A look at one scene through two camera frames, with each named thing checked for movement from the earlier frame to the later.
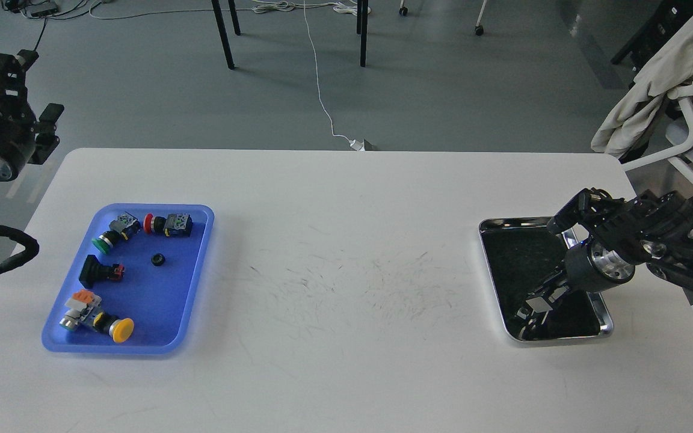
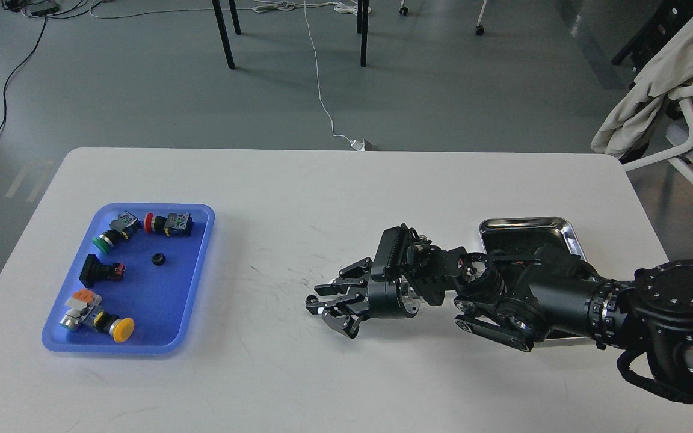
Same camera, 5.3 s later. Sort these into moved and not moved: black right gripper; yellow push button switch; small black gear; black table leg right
Moved: black right gripper
Not moved: yellow push button switch; black table leg right; small black gear
